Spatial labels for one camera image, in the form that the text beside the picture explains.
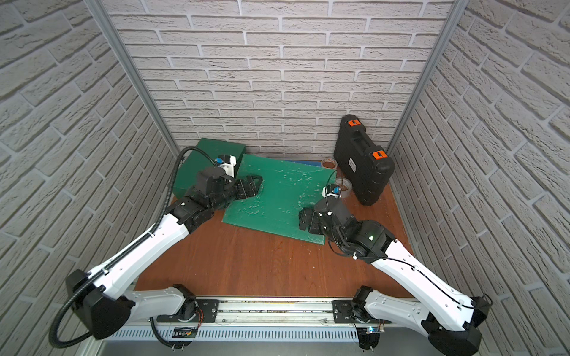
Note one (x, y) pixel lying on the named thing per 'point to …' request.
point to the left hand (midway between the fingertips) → (259, 178)
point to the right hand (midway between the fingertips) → (312, 216)
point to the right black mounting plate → (344, 311)
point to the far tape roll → (330, 163)
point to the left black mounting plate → (207, 311)
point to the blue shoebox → (318, 163)
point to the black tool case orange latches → (366, 167)
